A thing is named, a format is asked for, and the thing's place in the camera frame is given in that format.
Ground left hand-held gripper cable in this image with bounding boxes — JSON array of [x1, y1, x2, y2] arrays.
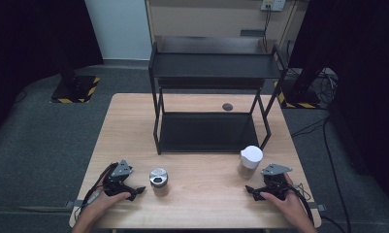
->
[[73, 162, 119, 224]]

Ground long black floor cable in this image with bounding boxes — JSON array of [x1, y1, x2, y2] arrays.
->
[[290, 116, 353, 233]]

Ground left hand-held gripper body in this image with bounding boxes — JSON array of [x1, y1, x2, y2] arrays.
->
[[101, 158, 134, 198]]

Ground person's left hand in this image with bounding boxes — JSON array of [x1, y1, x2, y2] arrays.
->
[[80, 190, 132, 224]]

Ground grey table edge bracket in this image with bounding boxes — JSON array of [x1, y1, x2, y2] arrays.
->
[[309, 202, 327, 213], [64, 199, 85, 209]]

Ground black stand with striped base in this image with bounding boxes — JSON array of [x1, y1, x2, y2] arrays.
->
[[49, 48, 102, 105], [273, 66, 329, 110]]

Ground grey bar on board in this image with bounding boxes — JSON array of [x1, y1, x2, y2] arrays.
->
[[240, 29, 266, 38]]

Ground right hand-held gripper cable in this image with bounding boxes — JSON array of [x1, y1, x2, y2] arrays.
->
[[286, 182, 315, 225]]

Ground jar with white lid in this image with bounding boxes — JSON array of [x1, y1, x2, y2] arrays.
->
[[237, 145, 264, 181]]

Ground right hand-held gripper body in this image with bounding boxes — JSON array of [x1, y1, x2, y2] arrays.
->
[[260, 163, 294, 201]]

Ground tangle of floor cables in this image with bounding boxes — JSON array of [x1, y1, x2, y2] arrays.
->
[[287, 40, 340, 106]]

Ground black curtain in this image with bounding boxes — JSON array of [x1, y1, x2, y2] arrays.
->
[[0, 0, 105, 144], [288, 0, 389, 212]]

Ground black metal shelf rack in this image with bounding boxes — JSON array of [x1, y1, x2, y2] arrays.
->
[[147, 36, 288, 155]]

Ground white wall socket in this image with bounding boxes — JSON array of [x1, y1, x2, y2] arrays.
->
[[260, 0, 287, 13]]

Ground person's right hand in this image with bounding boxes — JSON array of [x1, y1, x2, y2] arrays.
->
[[259, 173, 309, 224]]

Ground black cables from wall socket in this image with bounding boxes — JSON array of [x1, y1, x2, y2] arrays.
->
[[261, 5, 273, 53]]

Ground glass jar with metal lid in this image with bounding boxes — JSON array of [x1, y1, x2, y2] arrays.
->
[[148, 167, 170, 197]]

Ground beige wooden board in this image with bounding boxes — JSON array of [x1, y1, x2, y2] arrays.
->
[[145, 0, 309, 54]]

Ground hand-held gripper cable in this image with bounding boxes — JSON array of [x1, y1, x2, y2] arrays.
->
[[286, 182, 315, 225], [73, 162, 119, 224]]

